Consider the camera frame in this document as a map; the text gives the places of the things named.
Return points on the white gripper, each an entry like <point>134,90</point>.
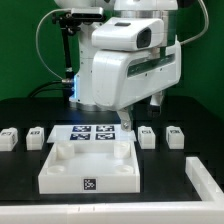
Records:
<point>120,79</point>

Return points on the white square tabletop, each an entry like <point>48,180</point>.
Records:
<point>90,167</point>

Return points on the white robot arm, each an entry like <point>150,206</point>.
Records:
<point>162,9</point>

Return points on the white plate with tags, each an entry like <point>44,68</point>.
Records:
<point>89,132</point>

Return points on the white L-shaped fence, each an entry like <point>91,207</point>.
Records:
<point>209,210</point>

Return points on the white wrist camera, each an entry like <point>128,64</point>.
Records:
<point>129,34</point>

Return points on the black camera stand pole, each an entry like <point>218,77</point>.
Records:
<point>69,27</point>

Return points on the black camera on stand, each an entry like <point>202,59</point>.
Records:
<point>92,13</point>

